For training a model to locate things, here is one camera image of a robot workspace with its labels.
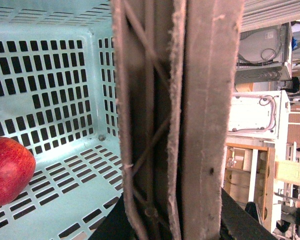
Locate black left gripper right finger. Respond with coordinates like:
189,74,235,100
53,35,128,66
220,189,276,240

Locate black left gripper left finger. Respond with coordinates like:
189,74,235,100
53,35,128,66
89,195,135,240

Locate bright red apple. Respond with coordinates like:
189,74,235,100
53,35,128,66
0,137,36,207

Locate light blue plastic basket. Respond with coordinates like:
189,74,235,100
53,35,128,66
0,0,122,240

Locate brown basket handles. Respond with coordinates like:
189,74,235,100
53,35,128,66
111,0,245,240

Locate wooden shelf with boxes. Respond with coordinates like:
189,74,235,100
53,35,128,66
223,143,276,232

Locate white appliance back lower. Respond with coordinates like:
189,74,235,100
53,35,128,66
228,90,291,142

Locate white appliance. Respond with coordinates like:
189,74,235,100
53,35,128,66
228,90,291,142
234,22,293,84

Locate white appliance back upper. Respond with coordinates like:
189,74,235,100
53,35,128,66
234,22,293,84

